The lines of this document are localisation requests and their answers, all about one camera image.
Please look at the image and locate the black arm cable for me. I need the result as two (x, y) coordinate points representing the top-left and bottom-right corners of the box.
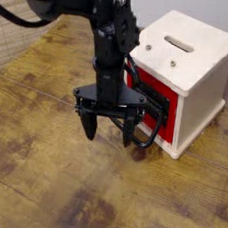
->
(0, 2), (61, 32)

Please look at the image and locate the red wooden drawer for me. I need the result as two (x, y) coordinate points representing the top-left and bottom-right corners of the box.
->
(137, 66), (178, 144)

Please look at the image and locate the black metal drawer handle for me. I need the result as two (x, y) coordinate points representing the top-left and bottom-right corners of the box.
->
(107, 82), (167, 151)

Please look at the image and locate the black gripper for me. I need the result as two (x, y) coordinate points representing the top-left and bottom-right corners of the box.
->
(73, 68), (147, 147)

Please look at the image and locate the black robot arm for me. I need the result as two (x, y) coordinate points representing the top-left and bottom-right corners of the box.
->
(0, 0), (147, 147)

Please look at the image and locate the white wooden box cabinet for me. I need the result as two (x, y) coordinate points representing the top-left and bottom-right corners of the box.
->
(131, 11), (228, 159)

